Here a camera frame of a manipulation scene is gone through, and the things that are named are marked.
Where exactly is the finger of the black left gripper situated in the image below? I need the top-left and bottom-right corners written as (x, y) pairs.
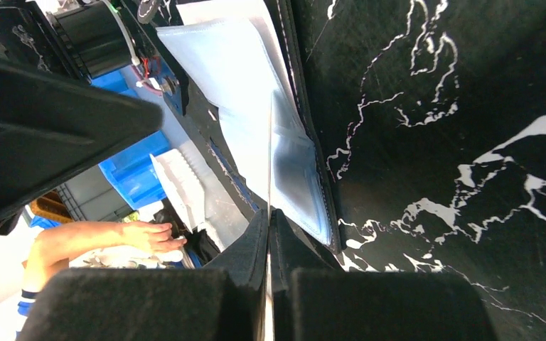
top-left (0, 60), bottom-right (163, 225)

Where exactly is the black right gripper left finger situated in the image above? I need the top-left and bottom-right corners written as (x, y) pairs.
top-left (19, 210), bottom-right (268, 340)

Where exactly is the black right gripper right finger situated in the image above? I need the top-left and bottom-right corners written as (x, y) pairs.
top-left (269, 210), bottom-right (496, 340)

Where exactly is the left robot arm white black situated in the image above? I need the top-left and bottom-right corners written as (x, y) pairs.
top-left (0, 1), bottom-right (163, 228)

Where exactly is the person's bare forearm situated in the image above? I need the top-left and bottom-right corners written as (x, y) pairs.
top-left (21, 222), bottom-right (128, 293)

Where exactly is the person's bare hand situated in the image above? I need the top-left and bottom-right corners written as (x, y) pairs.
top-left (122, 221), bottom-right (187, 254)

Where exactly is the blue bin under table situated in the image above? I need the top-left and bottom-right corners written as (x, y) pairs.
top-left (28, 70), bottom-right (173, 232)

